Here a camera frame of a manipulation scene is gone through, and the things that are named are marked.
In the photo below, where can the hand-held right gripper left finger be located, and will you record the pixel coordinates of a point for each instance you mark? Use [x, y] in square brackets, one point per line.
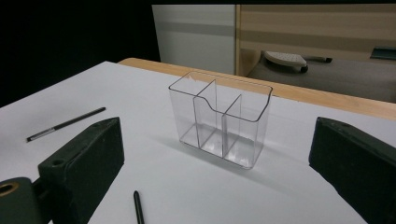
[84, 161]

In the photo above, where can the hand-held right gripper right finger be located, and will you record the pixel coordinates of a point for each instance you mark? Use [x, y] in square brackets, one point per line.
[358, 168]

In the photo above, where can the thin black cosmetic pencil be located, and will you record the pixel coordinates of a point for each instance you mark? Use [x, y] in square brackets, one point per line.
[67, 124]

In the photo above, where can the black makeup brush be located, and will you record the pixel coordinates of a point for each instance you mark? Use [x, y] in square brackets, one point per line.
[138, 208]

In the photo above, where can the clear plastic divided organizer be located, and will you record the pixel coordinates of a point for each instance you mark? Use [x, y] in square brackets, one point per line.
[218, 130]

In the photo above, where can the light wooden table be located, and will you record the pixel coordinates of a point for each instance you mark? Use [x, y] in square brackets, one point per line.
[311, 95]

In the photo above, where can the white board table cover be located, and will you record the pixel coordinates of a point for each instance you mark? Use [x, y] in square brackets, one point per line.
[174, 186]

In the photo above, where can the black curtain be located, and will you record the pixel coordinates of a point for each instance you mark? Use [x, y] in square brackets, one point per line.
[62, 40]

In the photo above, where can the white office chair base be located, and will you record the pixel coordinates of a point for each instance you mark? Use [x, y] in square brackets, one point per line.
[285, 59]

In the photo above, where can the light wooden desk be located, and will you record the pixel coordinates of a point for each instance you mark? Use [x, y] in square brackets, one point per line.
[311, 28]

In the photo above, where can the white cabinet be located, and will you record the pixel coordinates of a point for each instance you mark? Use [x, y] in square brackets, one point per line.
[196, 40]

